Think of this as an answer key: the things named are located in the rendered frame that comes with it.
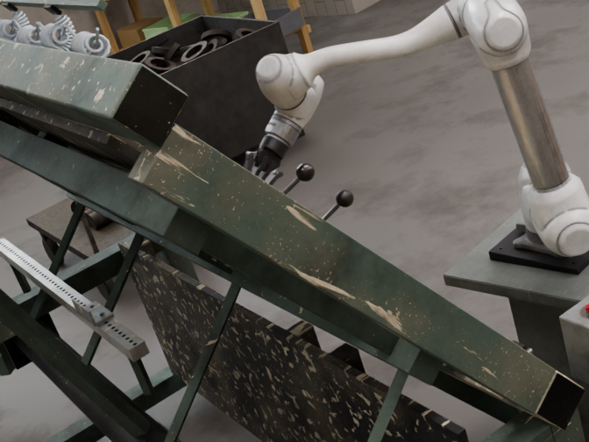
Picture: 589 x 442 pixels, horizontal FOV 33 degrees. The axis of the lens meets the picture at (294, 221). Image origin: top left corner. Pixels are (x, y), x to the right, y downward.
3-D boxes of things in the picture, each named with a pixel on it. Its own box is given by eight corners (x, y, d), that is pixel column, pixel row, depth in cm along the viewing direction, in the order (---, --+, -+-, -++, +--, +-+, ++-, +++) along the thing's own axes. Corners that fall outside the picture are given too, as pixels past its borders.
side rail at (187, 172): (535, 414, 216) (557, 370, 217) (141, 183, 154) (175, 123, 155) (514, 404, 221) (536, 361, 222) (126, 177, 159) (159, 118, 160)
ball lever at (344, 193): (315, 245, 208) (359, 201, 204) (303, 237, 206) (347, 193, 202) (311, 234, 211) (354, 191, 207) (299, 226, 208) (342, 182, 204)
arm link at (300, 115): (278, 122, 279) (261, 104, 267) (303, 74, 280) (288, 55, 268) (309, 136, 274) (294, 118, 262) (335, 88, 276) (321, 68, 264)
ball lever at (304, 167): (275, 219, 201) (320, 175, 197) (262, 211, 199) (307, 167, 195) (272, 209, 204) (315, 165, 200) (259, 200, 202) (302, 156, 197)
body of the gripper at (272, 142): (281, 146, 277) (266, 174, 276) (259, 131, 272) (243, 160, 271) (295, 149, 270) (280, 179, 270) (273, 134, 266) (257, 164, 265)
